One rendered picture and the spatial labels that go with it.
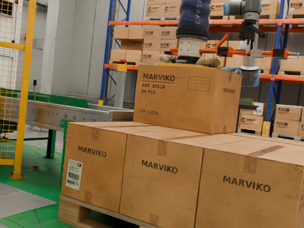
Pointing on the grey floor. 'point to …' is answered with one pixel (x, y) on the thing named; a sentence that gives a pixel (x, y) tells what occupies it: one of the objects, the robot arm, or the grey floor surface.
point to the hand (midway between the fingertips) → (249, 53)
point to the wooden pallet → (87, 222)
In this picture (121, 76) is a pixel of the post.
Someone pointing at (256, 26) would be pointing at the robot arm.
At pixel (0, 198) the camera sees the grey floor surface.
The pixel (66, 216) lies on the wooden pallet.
